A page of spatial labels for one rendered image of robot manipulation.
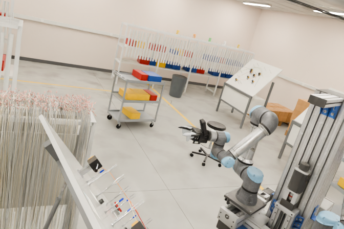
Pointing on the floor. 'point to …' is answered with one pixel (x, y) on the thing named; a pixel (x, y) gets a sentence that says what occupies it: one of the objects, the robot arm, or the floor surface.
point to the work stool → (210, 141)
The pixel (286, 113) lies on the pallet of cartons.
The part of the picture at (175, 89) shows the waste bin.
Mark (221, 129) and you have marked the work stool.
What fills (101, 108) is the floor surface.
